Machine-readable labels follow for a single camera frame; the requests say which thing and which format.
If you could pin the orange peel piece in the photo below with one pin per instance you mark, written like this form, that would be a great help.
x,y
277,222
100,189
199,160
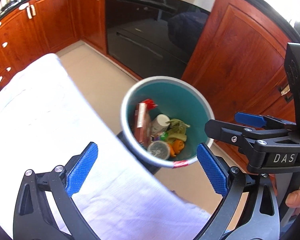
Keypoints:
x,y
176,147

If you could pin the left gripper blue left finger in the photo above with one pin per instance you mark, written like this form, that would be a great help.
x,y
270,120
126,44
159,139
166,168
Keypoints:
x,y
78,171

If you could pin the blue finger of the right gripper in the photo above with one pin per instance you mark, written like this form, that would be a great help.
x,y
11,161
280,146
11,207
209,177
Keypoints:
x,y
250,119

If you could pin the clear plastic bottle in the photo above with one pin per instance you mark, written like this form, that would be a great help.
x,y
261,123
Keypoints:
x,y
159,149

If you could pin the red snack bag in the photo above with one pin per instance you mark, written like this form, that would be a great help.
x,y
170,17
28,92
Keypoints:
x,y
150,104

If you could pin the brown cardboard box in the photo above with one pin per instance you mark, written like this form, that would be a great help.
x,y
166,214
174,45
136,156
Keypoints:
x,y
142,125

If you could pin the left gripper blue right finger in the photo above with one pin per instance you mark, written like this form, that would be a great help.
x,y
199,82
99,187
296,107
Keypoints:
x,y
216,173

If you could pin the grey teal trash bin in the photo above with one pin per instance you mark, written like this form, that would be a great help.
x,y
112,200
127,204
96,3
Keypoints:
x,y
175,99

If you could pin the black built-in oven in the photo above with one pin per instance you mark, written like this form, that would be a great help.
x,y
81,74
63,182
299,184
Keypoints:
x,y
155,37

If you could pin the white paper cup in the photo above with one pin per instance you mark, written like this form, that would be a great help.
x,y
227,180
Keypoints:
x,y
160,124

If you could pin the green corn husk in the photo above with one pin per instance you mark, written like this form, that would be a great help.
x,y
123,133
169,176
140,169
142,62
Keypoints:
x,y
176,130

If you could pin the person's right hand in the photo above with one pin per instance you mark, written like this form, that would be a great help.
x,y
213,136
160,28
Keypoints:
x,y
293,199

